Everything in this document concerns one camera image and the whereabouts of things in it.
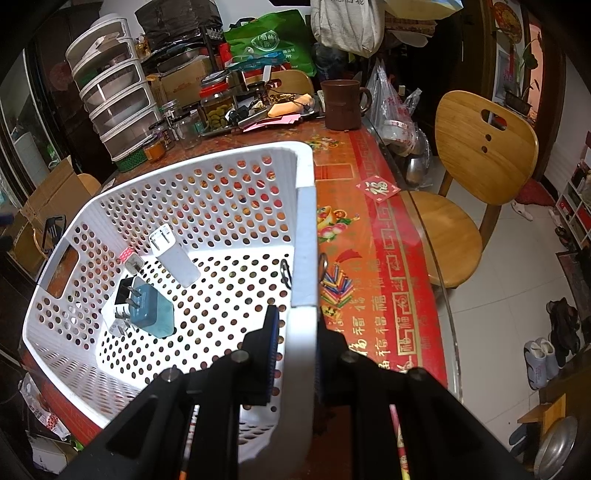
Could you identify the dark shoes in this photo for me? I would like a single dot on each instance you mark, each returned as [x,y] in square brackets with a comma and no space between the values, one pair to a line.
[563,323]

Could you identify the glass jar with lid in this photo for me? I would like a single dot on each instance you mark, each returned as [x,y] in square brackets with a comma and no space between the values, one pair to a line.
[161,136]

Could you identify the colourful printed tote bag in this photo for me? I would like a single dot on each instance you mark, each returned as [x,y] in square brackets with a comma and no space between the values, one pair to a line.
[425,7]

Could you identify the small white charger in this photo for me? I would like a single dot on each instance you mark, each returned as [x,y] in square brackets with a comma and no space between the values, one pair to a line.
[133,266]

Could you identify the white slipper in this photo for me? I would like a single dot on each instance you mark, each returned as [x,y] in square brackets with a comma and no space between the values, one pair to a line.
[521,211]

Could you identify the empty glass jar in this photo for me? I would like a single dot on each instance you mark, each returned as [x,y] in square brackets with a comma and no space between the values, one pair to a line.
[189,131]

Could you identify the glass pickle jar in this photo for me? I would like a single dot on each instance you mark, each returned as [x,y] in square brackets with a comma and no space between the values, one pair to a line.
[217,110]

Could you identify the metal basin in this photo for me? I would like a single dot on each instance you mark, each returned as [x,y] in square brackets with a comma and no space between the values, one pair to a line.
[558,445]

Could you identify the grey sandals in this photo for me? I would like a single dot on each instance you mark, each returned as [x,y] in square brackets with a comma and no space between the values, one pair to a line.
[540,364]

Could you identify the orange filled jar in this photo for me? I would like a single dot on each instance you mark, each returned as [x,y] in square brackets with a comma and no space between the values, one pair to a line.
[154,150]

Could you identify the open cardboard box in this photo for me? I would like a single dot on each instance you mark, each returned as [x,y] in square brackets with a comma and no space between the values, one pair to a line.
[51,194]

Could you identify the clear plastic bag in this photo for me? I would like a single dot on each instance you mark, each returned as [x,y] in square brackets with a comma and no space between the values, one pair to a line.
[397,115]

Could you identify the white stacked food cover tower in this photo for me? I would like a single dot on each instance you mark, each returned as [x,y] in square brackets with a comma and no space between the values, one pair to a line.
[115,92]

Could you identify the brown mug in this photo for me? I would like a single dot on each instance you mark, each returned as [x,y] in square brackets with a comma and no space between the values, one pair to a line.
[341,106]

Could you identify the white perforated plastic basket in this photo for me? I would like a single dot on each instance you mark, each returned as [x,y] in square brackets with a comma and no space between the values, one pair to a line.
[231,194]

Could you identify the white cube charger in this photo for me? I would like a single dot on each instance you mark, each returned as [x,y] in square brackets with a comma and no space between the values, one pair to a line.
[113,325]

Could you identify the metal tray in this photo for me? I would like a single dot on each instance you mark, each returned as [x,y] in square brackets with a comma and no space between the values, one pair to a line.
[258,122]

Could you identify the green shopping bag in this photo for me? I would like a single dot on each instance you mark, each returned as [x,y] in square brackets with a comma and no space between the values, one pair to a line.
[272,41]

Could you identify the brown cardboard box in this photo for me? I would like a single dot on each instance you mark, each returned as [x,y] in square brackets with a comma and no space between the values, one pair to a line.
[184,83]

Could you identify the red round wall ornament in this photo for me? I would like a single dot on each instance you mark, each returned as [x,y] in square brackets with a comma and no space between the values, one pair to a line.
[507,18]

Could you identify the yellow pouch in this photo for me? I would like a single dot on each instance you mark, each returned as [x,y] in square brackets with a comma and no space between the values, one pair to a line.
[291,105]

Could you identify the red paper envelope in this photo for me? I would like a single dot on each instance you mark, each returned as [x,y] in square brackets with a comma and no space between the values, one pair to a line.
[377,189]

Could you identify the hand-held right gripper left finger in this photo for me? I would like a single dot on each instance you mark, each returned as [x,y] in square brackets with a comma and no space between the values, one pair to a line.
[258,369]

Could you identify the black bag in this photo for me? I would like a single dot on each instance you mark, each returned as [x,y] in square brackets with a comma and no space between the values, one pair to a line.
[180,21]

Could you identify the black phone stand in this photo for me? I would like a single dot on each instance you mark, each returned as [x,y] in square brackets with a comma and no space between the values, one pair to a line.
[53,233]

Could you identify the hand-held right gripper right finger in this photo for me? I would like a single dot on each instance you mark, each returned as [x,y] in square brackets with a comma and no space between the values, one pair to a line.
[334,369]

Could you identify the wooden chair with holes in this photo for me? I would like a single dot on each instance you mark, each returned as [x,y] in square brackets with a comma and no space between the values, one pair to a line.
[480,147]

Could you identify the teal charger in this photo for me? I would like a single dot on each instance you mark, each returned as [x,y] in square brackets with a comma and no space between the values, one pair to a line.
[152,314]

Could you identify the beige tote bag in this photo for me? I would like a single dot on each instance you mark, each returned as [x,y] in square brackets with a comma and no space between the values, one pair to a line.
[346,27]

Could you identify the large white charger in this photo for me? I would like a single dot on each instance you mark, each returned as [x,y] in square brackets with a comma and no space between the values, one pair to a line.
[178,265]

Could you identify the red floor mat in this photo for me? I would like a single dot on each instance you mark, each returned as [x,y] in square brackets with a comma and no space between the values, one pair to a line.
[535,191]

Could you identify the white cubby shelf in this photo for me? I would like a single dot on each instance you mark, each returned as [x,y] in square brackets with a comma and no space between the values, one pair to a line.
[575,207]

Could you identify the potted plant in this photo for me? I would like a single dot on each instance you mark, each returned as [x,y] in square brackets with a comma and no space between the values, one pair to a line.
[519,99]

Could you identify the green plastic basket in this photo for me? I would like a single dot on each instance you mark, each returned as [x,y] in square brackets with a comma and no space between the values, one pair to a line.
[131,160]

